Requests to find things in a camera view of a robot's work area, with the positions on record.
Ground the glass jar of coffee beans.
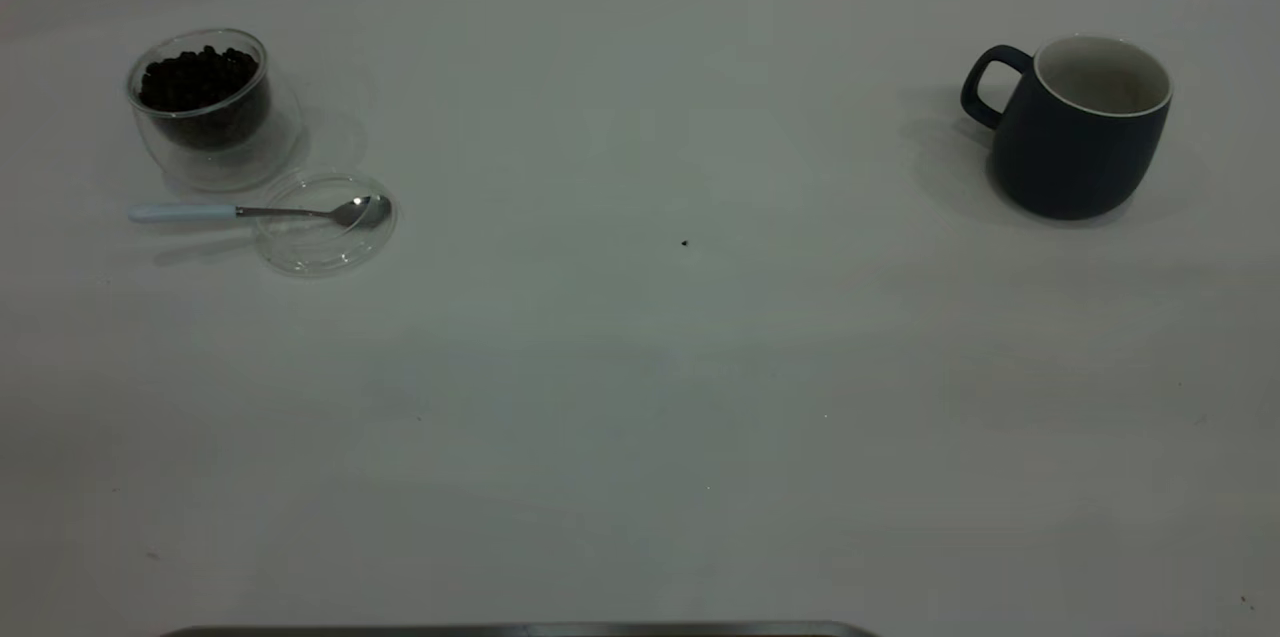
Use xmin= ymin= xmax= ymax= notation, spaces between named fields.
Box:
xmin=125 ymin=27 xmax=303 ymax=193

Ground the dark grey ceramic mug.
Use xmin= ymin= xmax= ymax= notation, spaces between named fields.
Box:
xmin=961 ymin=35 xmax=1173 ymax=221

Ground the metal spoon light blue handle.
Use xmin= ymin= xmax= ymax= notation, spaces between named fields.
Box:
xmin=128 ymin=195 xmax=393 ymax=229

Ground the clear round glass lid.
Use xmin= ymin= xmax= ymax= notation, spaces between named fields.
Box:
xmin=252 ymin=172 xmax=399 ymax=278

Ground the dark coffee beans pile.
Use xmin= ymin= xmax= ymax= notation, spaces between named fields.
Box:
xmin=138 ymin=45 xmax=271 ymax=151

